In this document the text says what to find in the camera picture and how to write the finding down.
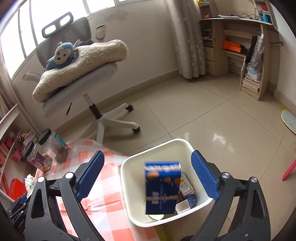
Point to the small blue snack box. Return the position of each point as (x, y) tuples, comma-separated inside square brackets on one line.
[(162, 180)]

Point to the checkered orange white tablecloth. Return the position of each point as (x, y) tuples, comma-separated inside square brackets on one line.
[(105, 204)]

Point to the red plastic stool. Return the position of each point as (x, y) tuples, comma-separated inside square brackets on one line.
[(288, 171)]

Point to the left beige curtain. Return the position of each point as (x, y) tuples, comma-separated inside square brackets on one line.
[(11, 97)]

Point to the white paper cup green leaves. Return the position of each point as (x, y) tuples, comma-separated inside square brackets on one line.
[(156, 216)]

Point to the nut jar purple label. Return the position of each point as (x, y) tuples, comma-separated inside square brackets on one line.
[(37, 157)]

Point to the milk carton light blue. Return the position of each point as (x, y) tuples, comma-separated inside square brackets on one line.
[(185, 186)]

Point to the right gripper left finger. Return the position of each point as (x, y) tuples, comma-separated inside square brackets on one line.
[(43, 219)]

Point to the white tissue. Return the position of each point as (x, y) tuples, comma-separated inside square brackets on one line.
[(30, 182)]

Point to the wooden desk shelf unit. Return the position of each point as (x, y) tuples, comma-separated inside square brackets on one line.
[(238, 37)]

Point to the beige curtain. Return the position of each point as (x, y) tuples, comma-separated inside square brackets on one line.
[(11, 97), (184, 19)]

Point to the white wall bookshelf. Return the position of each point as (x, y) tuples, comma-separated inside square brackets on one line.
[(15, 131)]

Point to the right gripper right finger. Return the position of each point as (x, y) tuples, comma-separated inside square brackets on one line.
[(251, 219)]

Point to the red gift bag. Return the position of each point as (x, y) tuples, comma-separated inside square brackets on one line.
[(15, 189)]

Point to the dark blue carton box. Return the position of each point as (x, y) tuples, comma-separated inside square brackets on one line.
[(188, 203)]

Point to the clear jar with chestnuts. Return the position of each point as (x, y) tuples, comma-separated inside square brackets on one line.
[(53, 145)]

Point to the blue monkey plush toy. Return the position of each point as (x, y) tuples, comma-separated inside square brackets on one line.
[(64, 55)]

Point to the beige fleece blanket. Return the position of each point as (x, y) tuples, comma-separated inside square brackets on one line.
[(87, 59)]

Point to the white trash bin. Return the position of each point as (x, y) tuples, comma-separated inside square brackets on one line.
[(133, 181)]

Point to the right beige curtain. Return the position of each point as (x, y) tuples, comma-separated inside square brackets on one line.
[(184, 19)]

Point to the white oval scale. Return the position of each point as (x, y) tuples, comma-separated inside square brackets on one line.
[(289, 120)]

